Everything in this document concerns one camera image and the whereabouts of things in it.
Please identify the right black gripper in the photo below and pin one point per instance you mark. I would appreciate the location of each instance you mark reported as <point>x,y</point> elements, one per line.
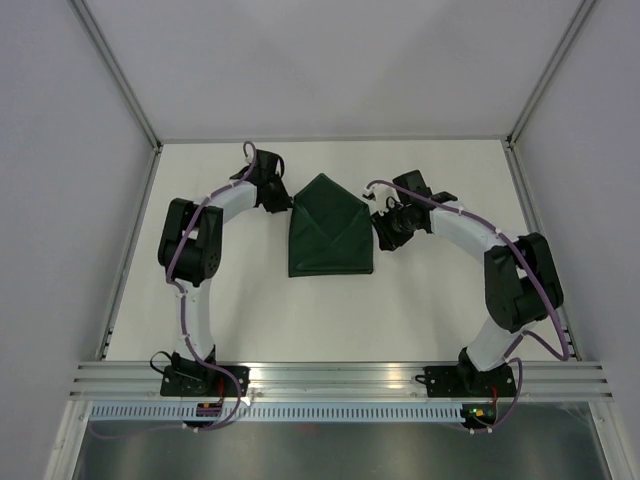
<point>388,240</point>

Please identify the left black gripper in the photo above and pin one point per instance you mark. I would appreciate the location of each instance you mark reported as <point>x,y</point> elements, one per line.
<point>284,201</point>

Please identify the dark green cloth napkin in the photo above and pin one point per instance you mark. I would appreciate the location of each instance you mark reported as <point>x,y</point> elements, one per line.
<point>330,232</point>

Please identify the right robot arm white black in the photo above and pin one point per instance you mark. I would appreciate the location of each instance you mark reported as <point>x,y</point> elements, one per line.
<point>521,283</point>

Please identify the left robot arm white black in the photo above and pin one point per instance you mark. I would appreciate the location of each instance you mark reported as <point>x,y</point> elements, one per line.
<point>190,252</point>

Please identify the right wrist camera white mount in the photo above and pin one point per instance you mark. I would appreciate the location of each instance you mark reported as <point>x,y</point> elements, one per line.
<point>381,198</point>

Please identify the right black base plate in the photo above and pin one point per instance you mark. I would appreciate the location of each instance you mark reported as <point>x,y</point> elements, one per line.
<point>464,381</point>

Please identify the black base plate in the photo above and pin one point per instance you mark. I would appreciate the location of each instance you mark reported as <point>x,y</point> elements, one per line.
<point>464,381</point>
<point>195,380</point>

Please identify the left aluminium frame post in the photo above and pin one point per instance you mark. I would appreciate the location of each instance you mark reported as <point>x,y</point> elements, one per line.
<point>98,40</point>

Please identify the aluminium frame post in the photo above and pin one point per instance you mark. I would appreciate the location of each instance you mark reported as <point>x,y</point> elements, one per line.
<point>569,37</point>
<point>98,40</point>

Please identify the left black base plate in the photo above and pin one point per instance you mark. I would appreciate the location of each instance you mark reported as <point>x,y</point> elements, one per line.
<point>195,380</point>

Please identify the white slotted cable duct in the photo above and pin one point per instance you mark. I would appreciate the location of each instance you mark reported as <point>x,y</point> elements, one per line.
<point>303,412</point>

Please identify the aluminium front rail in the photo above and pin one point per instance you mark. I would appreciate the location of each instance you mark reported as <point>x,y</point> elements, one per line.
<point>540,381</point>

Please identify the right aluminium frame post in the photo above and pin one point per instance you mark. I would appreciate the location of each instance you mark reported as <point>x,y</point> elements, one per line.
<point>569,37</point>

